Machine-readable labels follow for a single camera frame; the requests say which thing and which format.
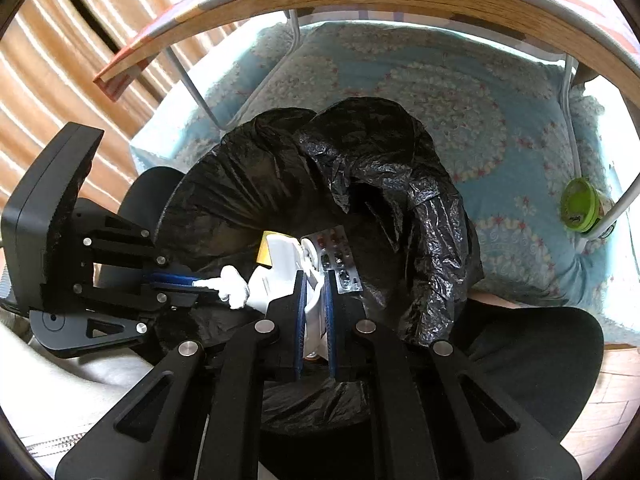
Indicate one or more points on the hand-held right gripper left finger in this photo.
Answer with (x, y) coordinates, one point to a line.
(300, 320)

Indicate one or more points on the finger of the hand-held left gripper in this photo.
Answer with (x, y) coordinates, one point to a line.
(172, 278)
(120, 305)

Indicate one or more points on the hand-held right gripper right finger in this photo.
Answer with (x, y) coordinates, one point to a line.
(330, 325)

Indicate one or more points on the white plastic packaging shell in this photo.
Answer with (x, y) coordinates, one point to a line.
(280, 270)

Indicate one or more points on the white tissue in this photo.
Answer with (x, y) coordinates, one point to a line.
(231, 285)

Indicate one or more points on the silver pill blister pack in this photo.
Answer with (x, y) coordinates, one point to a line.
(340, 265)

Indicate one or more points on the black trash bag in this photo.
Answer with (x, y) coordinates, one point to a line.
(390, 185)

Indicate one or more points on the beige striped curtain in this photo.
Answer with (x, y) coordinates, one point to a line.
(50, 110)

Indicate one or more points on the grey zippered cloth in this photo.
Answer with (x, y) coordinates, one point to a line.
(50, 400)

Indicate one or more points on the teal floral bedsheet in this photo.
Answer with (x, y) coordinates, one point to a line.
(500, 135)

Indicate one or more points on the green lidded plastic cup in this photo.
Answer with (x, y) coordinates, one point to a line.
(580, 205)

